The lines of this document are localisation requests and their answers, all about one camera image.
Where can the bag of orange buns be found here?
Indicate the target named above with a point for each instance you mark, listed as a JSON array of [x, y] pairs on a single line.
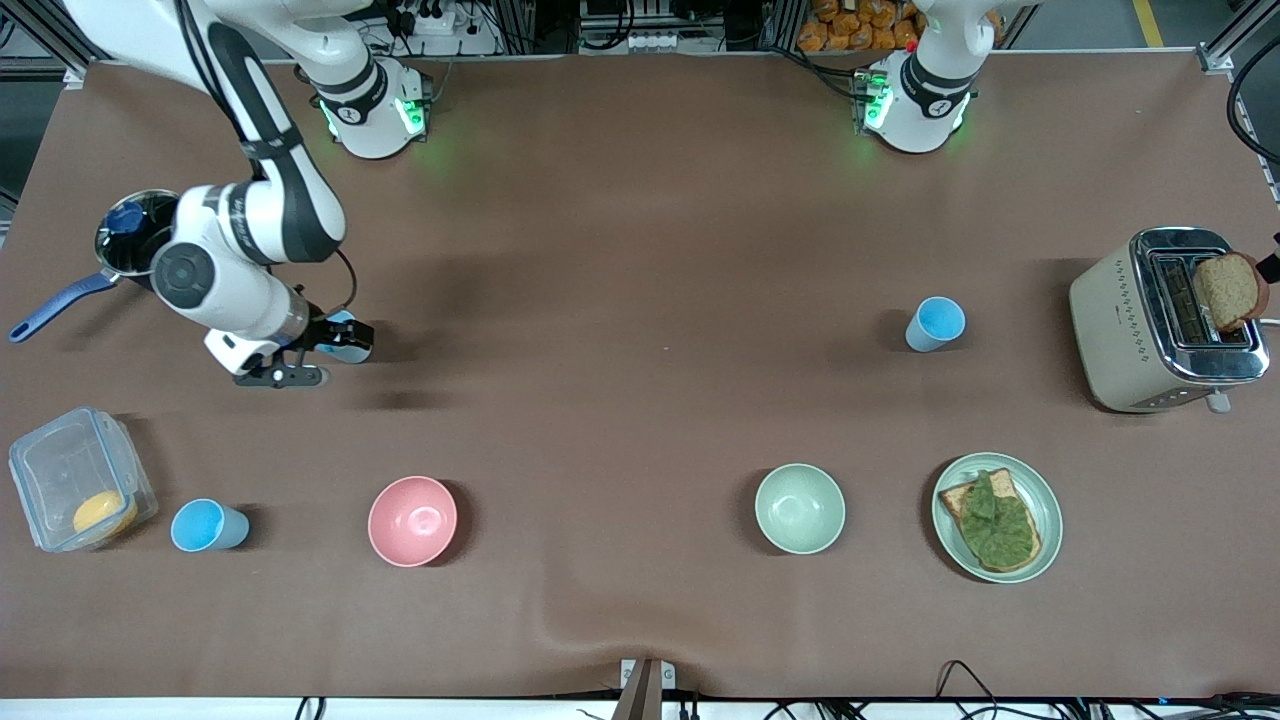
[[840, 30]]

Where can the brown table cover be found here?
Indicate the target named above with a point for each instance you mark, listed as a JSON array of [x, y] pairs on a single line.
[[640, 250]]

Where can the cream and chrome toaster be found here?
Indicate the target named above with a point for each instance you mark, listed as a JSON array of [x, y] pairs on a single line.
[[1110, 320]]

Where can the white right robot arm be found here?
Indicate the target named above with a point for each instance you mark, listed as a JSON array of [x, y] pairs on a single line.
[[280, 210]]

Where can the toast slice under lettuce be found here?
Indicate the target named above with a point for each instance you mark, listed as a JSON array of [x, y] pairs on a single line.
[[955, 497]]

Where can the aluminium frame post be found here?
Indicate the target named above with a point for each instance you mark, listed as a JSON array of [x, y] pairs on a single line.
[[70, 72], [1215, 58]]

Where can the brown bread slice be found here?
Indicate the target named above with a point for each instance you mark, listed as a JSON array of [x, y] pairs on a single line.
[[1228, 290]]

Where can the white socket bar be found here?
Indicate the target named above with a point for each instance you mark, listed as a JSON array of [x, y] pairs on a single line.
[[655, 42]]

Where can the pale green bowl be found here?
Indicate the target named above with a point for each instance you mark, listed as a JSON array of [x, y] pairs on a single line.
[[800, 508]]

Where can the white power strip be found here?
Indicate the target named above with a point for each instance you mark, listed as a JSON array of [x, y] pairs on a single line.
[[430, 20]]

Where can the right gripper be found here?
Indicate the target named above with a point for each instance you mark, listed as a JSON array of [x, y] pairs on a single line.
[[322, 334]]

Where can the pink bowl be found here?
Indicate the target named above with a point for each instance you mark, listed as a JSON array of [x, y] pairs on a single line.
[[412, 520]]

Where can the orange round food piece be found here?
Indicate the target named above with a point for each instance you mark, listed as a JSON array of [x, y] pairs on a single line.
[[100, 512]]

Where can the green lettuce leaf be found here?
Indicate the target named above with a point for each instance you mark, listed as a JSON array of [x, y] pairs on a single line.
[[1000, 530]]

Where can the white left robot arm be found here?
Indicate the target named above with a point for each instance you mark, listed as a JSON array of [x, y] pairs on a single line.
[[920, 110]]

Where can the glass lid with blue knob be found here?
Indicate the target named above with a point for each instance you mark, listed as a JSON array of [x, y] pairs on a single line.
[[125, 217]]

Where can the clear plastic storage container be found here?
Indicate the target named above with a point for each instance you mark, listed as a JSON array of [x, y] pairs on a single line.
[[60, 470]]

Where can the pale green plate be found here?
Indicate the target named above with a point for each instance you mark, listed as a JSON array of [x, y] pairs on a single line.
[[1045, 520]]

